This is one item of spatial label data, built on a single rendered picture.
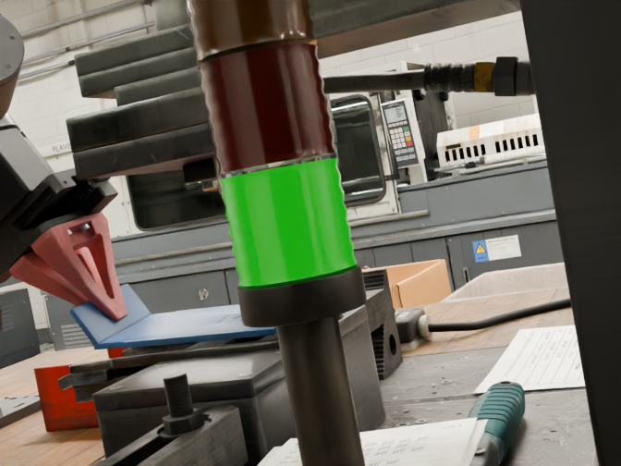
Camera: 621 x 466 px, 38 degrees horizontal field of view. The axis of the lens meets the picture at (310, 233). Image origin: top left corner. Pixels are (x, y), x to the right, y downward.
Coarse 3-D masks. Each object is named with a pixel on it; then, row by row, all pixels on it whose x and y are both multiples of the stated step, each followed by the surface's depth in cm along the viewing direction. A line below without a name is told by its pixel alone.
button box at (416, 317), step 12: (564, 300) 94; (396, 312) 92; (408, 312) 92; (420, 312) 92; (516, 312) 93; (528, 312) 93; (540, 312) 94; (396, 324) 88; (408, 324) 87; (420, 324) 89; (432, 324) 90; (444, 324) 89; (456, 324) 89; (468, 324) 89; (480, 324) 90; (492, 324) 91; (408, 336) 87; (420, 336) 89; (408, 348) 88
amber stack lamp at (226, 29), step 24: (192, 0) 27; (216, 0) 26; (240, 0) 26; (264, 0) 26; (288, 0) 26; (192, 24) 27; (216, 24) 26; (240, 24) 26; (264, 24) 26; (288, 24) 26; (312, 24) 27; (216, 48) 26; (240, 48) 26
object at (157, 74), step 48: (144, 0) 56; (336, 0) 48; (384, 0) 47; (432, 0) 46; (480, 0) 46; (144, 48) 53; (192, 48) 52; (336, 48) 54; (96, 96) 55; (144, 96) 52; (192, 96) 48; (96, 144) 51; (144, 144) 50; (192, 144) 48
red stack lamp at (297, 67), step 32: (224, 64) 26; (256, 64) 26; (288, 64) 26; (320, 64) 27; (224, 96) 26; (256, 96) 26; (288, 96) 26; (320, 96) 27; (224, 128) 27; (256, 128) 26; (288, 128) 26; (320, 128) 27; (224, 160) 27; (256, 160) 26; (288, 160) 26
